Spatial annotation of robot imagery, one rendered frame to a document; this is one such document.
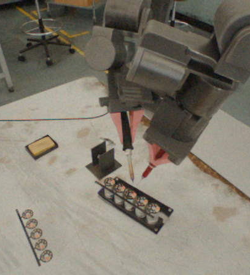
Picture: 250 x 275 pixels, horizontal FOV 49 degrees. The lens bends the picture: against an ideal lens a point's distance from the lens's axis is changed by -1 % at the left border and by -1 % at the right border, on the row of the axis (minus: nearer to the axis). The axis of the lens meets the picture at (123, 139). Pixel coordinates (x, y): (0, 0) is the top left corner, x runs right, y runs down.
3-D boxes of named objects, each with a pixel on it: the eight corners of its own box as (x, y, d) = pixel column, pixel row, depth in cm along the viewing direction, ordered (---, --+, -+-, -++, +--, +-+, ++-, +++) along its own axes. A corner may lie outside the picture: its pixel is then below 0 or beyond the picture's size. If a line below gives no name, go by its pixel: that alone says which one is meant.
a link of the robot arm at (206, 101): (163, 110, 34) (188, 68, 29) (167, 81, 38) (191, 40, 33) (213, 128, 35) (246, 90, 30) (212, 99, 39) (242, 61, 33)
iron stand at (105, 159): (115, 179, 72) (131, 148, 69) (91, 181, 65) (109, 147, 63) (101, 166, 75) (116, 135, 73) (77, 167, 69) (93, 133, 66)
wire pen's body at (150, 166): (145, 180, 51) (170, 148, 43) (139, 175, 51) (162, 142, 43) (150, 175, 52) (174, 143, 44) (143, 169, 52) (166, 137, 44)
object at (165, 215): (97, 198, 64) (97, 195, 63) (116, 178, 68) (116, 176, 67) (156, 236, 57) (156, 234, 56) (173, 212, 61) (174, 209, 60)
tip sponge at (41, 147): (48, 137, 79) (47, 133, 78) (59, 147, 76) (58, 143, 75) (25, 150, 75) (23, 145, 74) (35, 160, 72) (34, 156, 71)
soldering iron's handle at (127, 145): (132, 151, 59) (125, 100, 64) (134, 147, 57) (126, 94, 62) (121, 152, 59) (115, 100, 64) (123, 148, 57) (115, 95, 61)
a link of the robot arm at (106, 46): (122, 76, 45) (135, -3, 41) (77, 66, 48) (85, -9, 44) (142, 73, 55) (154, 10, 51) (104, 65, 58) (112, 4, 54)
